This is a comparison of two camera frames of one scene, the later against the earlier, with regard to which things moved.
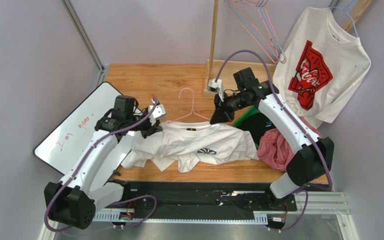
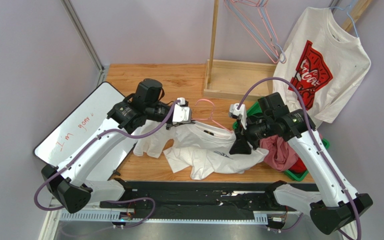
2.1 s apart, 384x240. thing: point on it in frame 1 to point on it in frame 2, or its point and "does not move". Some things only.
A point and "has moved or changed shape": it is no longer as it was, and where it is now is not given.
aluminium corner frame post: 85,34 does not move
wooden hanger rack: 215,69 does not move
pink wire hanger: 192,110 to 210,118
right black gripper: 220,107 to 239,133
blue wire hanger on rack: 260,3 does not move
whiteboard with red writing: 62,147 does not move
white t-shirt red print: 321,65 does not move
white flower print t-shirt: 186,143 has moved or changed shape
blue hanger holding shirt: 349,6 does not move
